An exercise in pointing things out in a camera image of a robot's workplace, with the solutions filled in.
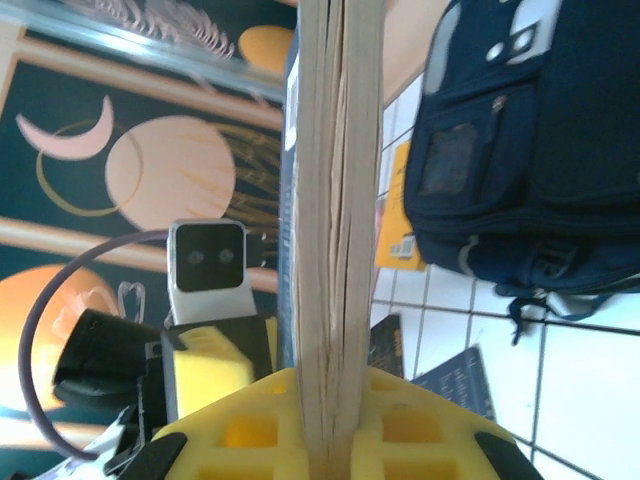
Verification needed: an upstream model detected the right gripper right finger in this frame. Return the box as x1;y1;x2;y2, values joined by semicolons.
349;368;544;480

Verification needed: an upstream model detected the navy blue backpack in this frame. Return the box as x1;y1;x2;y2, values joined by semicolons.
403;0;640;346

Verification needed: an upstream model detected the aluminium corner post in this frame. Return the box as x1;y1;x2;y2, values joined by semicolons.
0;9;286;104

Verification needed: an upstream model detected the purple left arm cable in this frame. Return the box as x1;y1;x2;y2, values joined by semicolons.
19;228;171;462

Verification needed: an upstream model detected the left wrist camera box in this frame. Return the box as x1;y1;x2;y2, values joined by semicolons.
167;218;259;329

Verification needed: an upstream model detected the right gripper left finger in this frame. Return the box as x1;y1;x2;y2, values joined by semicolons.
102;367;312;480

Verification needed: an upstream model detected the dark blue book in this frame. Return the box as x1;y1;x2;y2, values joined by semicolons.
410;344;497;424
278;0;387;480

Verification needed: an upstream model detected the black book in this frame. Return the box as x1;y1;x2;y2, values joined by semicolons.
368;313;406;382

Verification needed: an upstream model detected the yellow book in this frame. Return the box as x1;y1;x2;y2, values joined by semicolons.
373;138;430;274

